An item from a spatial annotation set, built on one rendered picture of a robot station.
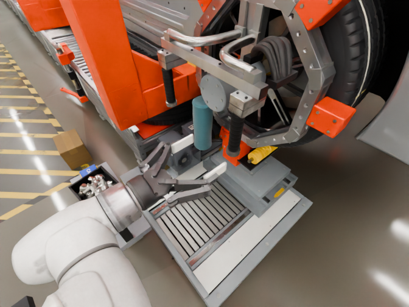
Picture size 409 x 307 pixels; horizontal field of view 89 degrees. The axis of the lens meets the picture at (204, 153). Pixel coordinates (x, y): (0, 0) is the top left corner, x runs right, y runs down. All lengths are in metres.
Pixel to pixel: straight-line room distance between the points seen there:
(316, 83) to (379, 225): 1.22
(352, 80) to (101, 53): 0.85
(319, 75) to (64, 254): 0.66
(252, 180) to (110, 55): 0.94
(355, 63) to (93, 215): 0.71
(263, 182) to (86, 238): 1.01
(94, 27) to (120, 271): 0.79
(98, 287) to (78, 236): 0.10
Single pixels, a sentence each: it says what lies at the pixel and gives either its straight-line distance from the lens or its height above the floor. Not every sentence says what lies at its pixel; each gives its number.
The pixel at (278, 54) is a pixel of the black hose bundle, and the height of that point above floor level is 1.02.
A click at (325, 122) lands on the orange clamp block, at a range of 0.68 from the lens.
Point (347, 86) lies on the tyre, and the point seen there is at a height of 0.93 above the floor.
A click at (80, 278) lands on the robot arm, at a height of 0.89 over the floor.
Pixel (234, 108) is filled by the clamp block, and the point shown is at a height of 0.92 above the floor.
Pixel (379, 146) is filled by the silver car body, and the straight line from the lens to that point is 0.85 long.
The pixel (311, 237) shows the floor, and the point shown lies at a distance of 1.45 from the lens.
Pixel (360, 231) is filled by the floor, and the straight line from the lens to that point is 1.62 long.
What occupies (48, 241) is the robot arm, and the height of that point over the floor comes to 0.88.
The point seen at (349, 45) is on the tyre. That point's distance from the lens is 0.70.
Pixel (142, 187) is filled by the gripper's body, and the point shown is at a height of 0.86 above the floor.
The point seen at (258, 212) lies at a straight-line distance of 1.24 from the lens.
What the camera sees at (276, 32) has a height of 0.94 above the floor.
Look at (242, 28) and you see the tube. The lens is 0.75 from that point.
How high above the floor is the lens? 1.23
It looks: 48 degrees down
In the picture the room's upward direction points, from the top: straight up
